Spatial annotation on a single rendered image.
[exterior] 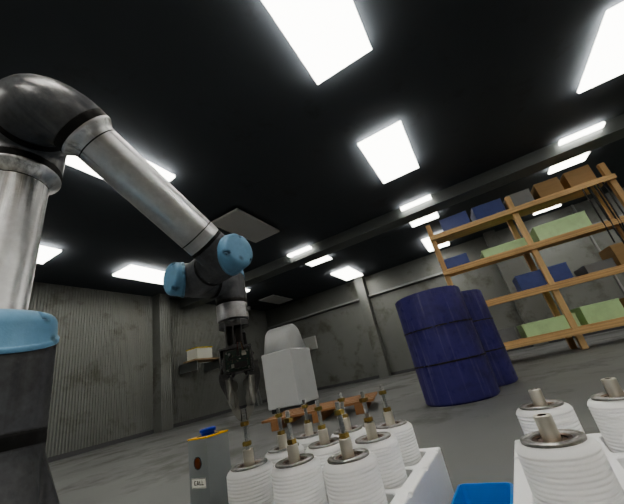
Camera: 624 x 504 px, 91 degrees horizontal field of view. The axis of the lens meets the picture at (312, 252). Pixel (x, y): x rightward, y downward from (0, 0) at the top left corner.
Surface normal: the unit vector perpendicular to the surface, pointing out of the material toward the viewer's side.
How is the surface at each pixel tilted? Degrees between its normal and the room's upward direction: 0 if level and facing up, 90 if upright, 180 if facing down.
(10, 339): 87
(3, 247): 90
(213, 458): 90
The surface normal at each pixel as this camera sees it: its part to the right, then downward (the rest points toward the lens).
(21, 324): 0.87, -0.37
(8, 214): 0.64, -0.41
